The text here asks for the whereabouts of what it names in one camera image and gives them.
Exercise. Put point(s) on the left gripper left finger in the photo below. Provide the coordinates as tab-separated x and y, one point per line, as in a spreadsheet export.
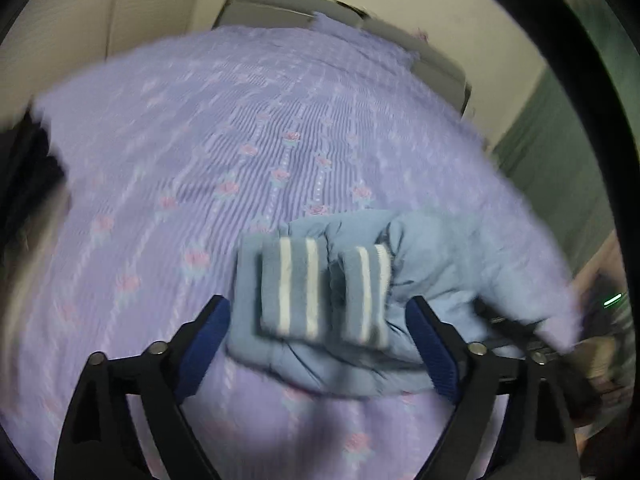
98	438

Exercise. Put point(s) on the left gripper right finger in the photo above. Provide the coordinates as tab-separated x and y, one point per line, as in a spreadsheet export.
536	438

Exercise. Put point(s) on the light blue padded pants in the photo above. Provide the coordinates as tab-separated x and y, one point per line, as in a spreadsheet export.
320	302

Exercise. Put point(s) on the black folded garment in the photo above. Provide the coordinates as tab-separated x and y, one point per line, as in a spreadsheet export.
29	173

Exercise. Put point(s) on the purple floral striped duvet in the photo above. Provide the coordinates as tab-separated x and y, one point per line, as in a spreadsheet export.
176	149

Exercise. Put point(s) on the green curtain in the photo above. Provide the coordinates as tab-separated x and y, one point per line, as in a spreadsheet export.
547	156

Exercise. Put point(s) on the white louvered wardrobe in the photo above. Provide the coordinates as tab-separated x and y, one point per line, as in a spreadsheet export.
50	39

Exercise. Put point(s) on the grey upholstered headboard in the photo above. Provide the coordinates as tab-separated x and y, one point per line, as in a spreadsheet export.
442	75

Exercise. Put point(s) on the purple floral pillow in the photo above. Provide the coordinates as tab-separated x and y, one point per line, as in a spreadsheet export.
360	40

